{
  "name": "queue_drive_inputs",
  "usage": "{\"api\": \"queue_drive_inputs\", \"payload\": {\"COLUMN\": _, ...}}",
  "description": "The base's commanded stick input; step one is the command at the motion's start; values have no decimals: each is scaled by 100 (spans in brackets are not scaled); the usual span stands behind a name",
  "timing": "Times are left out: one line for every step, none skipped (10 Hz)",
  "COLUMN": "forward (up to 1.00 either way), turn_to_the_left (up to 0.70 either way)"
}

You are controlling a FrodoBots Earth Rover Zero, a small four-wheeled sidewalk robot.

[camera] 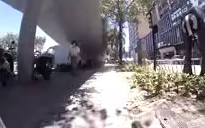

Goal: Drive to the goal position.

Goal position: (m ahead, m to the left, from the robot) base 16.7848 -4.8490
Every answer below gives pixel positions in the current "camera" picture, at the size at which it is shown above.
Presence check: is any grey paved pavement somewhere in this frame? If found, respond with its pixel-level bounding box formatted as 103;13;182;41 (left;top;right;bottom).
0;64;205;128

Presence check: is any tall green tree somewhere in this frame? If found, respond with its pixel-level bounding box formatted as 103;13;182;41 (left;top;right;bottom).
101;0;152;66

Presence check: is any person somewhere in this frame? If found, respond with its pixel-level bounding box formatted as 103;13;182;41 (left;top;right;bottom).
67;40;82;73

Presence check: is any concrete overpass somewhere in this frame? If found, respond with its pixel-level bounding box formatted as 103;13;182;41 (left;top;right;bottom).
1;0;106;68

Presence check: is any dark pole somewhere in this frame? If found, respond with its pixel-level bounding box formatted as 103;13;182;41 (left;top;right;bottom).
146;5;160;72

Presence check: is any dark parked scooter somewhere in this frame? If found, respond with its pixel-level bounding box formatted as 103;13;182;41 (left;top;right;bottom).
32;49;58;81
0;44;16;86

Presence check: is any bed of low green plants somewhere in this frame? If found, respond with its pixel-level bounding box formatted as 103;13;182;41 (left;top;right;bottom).
117;62;205;102

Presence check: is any robot's own part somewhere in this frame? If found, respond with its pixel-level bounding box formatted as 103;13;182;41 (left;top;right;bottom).
130;121;144;128

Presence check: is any grey road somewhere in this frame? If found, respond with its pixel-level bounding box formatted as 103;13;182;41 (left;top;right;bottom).
145;58;205;76

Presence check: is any grey concrete pillar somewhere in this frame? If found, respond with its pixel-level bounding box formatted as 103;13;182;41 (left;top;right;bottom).
17;0;45;83

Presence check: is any tall building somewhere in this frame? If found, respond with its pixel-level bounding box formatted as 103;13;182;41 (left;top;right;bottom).
127;0;205;64

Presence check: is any row of trees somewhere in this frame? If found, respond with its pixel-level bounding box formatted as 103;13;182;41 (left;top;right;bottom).
0;32;47;55

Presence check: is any brown soil patch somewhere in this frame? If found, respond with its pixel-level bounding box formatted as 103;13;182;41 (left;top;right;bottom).
149;95;205;128

